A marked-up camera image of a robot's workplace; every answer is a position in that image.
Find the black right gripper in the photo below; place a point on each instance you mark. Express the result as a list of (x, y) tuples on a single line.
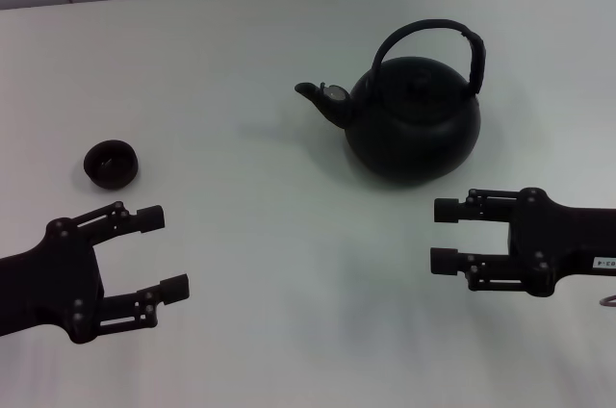
[(563, 239)]

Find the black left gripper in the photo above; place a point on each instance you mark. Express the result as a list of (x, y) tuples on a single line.
[(53, 283)]

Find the small black teacup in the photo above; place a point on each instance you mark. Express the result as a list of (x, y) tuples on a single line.
[(111, 165)]

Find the black round teapot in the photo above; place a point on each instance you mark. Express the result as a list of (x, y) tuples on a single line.
[(414, 129)]

